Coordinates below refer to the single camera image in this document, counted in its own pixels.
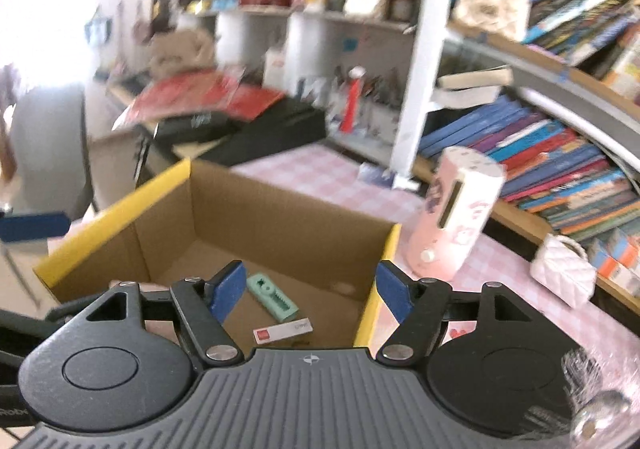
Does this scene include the black case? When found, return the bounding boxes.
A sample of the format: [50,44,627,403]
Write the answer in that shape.
[155,101,326,167]

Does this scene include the beige cloth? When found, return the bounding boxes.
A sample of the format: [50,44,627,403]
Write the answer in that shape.
[150,29,216,80]

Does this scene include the lying cream book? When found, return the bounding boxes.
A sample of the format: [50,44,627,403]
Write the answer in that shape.
[435,66,513,110]

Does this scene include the row of colourful books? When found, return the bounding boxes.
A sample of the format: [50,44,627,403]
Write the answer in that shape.
[417,96,636,235]

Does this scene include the pink cylindrical container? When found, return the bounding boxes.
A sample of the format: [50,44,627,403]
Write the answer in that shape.
[404,145,506,280]

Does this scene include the yellow cardboard box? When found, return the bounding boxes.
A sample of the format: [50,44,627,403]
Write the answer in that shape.
[32,159,403,350]

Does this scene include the white red label eraser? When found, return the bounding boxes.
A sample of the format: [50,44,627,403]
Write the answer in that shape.
[252,318,313,345]

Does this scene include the red white toy pen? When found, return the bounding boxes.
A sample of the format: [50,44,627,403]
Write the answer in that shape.
[342,68,366,132]

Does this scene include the teal plastic tool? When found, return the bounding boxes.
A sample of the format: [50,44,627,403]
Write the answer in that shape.
[246,273,300,322]

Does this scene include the pink printed tablecloth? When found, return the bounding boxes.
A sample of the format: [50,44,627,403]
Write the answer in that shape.
[232,146,640,380]

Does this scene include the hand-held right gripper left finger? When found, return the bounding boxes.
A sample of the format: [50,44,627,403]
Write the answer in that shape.
[75,260,247,370]

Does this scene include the leaning paperback books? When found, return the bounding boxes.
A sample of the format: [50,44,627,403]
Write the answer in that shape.
[520,0,640,94]

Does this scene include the white quilted pouch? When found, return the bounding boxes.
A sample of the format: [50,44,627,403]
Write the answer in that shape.
[530,234,598,307]

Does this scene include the small side table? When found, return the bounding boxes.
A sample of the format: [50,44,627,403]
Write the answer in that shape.
[90,79,241,210]

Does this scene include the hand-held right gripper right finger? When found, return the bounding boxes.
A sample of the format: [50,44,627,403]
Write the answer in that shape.
[375,260,523,370]

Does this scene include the white orange small box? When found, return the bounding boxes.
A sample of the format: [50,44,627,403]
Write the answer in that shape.
[262,49,286,90]

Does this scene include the curved white shelf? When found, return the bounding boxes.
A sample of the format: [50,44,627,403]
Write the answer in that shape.
[195,4,416,164]

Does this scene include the white bookshelf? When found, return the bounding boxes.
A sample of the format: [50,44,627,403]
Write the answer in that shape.
[390,0,640,320]

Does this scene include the grey plastic chair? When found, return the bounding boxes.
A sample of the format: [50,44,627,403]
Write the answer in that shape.
[10,81,93,220]

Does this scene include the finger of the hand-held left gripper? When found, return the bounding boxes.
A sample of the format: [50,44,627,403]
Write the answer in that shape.
[0,294,108,365]
[0,211,71,243]

